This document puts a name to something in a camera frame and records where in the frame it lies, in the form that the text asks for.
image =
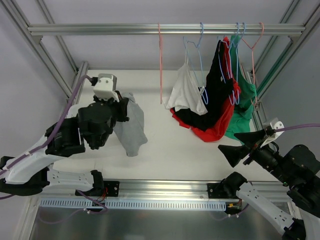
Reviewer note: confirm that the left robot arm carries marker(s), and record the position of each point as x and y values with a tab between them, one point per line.
32	172

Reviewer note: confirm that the black tank top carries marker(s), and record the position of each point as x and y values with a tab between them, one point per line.
218	88

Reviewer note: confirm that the aluminium frame posts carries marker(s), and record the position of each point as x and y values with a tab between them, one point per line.
280	50
20	21

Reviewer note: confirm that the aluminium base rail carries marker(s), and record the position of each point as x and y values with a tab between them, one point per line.
192	190

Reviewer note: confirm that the white tank top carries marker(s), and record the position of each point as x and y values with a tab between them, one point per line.
185	94

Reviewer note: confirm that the grey tank top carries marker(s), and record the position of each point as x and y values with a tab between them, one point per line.
131	133

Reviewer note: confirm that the aluminium frame left posts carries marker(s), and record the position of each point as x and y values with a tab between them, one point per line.
20	21

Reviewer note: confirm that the aluminium hanging rail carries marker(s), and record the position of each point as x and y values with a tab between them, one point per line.
112	29

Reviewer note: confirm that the red tank top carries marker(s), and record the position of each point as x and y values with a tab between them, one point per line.
218	130

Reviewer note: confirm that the pink hanger with green top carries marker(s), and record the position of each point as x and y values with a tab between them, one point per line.
254	100

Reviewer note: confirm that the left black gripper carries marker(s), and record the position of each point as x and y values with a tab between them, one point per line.
120	107

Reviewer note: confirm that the light blue hanger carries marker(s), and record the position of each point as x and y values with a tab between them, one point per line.
201	83

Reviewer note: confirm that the aluminium frame right posts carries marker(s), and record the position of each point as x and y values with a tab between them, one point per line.
280	50

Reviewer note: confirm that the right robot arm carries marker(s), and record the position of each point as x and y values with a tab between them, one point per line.
297	171

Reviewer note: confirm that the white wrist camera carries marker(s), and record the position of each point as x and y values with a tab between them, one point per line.
273	129
105	88

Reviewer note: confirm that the white slotted cable duct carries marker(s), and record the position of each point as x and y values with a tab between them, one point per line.
135	204

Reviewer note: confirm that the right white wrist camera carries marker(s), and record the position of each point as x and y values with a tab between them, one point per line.
273	129

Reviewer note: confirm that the green tank top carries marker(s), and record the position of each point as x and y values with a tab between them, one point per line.
242	114

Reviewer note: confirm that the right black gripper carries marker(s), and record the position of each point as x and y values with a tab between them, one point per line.
253	149

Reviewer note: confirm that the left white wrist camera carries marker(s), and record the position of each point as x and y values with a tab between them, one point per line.
105	88

